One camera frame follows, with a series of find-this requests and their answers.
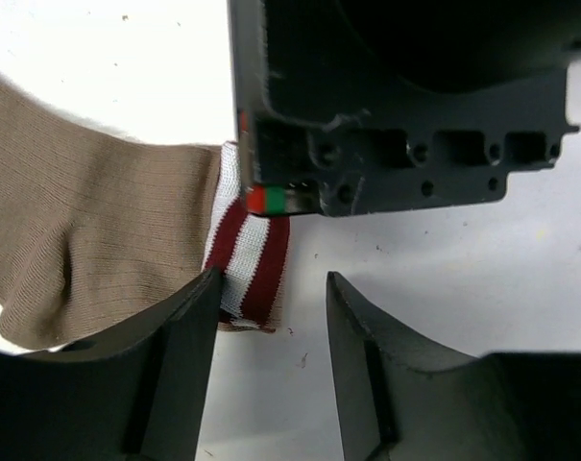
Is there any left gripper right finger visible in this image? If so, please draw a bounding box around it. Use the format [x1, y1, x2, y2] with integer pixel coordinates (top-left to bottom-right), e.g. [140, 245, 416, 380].
[327, 272, 581, 460]

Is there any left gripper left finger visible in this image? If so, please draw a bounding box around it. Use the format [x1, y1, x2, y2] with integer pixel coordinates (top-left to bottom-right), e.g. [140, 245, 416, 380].
[0, 270, 222, 460]

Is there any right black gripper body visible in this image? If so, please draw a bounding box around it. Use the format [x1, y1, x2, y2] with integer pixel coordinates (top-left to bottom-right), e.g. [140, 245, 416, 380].
[229, 1, 581, 216]

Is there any tan sock with red cuff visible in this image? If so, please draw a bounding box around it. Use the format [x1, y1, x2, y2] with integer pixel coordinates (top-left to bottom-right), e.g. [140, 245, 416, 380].
[0, 79, 290, 350]

